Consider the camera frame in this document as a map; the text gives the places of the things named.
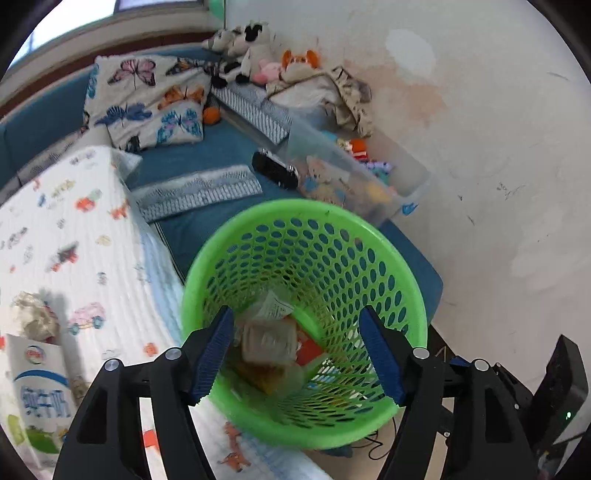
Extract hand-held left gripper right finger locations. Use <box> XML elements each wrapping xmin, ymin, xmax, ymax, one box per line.
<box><xmin>359</xmin><ymin>305</ymin><xmax>541</xmax><ymax>480</ymax></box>

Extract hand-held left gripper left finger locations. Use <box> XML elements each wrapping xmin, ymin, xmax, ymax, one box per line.
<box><xmin>52</xmin><ymin>305</ymin><xmax>235</xmax><ymax>480</ymax></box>

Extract clear plastic bag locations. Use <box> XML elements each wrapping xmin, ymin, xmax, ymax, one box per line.
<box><xmin>233</xmin><ymin>290</ymin><xmax>305</xmax><ymax>370</ymax></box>

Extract green plastic basket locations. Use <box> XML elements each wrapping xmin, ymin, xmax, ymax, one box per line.
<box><xmin>181</xmin><ymin>198</ymin><xmax>429</xmax><ymax>450</ymax></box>

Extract white milk carton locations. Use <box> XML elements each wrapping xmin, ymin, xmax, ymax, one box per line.
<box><xmin>0</xmin><ymin>333</ymin><xmax>77</xmax><ymax>469</ymax></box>

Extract white tissue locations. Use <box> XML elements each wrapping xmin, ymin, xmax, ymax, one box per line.
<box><xmin>11</xmin><ymin>291</ymin><xmax>61</xmax><ymax>344</ymax></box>

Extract grey patterned seat mat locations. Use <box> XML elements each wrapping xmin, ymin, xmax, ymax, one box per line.
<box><xmin>131</xmin><ymin>166</ymin><xmax>264</xmax><ymax>223</ymax></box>
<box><xmin>212</xmin><ymin>85</ymin><xmax>296</xmax><ymax>144</ymax></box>

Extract clear storage bin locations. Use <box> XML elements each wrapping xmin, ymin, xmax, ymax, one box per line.
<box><xmin>277</xmin><ymin>113</ymin><xmax>432</xmax><ymax>229</ymax></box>

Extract small colourful toys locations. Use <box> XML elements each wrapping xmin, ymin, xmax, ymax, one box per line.
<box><xmin>298</xmin><ymin>131</ymin><xmax>398</xmax><ymax>208</ymax></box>

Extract black glossy device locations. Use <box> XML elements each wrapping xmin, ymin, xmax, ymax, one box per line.
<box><xmin>252</xmin><ymin>151</ymin><xmax>301</xmax><ymax>190</ymax></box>

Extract blue sofa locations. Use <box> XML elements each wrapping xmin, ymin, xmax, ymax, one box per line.
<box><xmin>0</xmin><ymin>44</ymin><xmax>444</xmax><ymax>324</ymax></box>

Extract large butterfly pillow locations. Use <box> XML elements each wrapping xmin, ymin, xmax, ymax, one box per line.
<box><xmin>83</xmin><ymin>54</ymin><xmax>213</xmax><ymax>153</ymax></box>

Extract beige patterned cloth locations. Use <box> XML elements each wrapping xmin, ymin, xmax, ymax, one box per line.
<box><xmin>268</xmin><ymin>66</ymin><xmax>374</xmax><ymax>139</ymax></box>

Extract pink plush toy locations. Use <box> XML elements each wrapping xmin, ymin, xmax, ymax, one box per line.
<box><xmin>253</xmin><ymin>59</ymin><xmax>284</xmax><ymax>84</ymax></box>

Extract orange fox plush toy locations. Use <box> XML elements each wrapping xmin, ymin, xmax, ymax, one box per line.
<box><xmin>277</xmin><ymin>48</ymin><xmax>321</xmax><ymax>81</ymax></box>

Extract cow plush toy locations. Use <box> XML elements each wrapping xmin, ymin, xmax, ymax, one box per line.
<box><xmin>219</xmin><ymin>21</ymin><xmax>271</xmax><ymax>86</ymax></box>

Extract grey plush toy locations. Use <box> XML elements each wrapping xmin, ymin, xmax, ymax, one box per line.
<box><xmin>202</xmin><ymin>28</ymin><xmax>241</xmax><ymax>51</ymax></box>

